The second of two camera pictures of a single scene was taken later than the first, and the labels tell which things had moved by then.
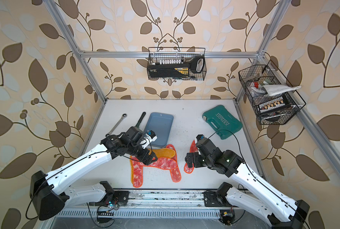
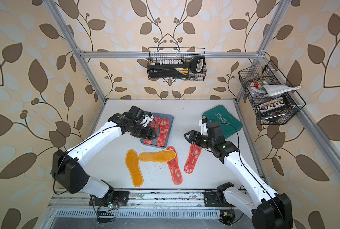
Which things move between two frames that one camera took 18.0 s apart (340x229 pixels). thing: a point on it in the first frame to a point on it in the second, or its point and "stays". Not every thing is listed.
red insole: (137, 171) to (154, 123)
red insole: (193, 149) stays
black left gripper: (152, 204) stays
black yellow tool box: (171, 70) stays
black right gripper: (196, 162) to (194, 136)
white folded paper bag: (272, 89) stays
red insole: (169, 163) to (164, 126)
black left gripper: (144, 160) to (149, 136)
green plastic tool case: (221, 121) stays
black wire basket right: (274, 98) stays
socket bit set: (266, 106) stays
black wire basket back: (176, 63) stays
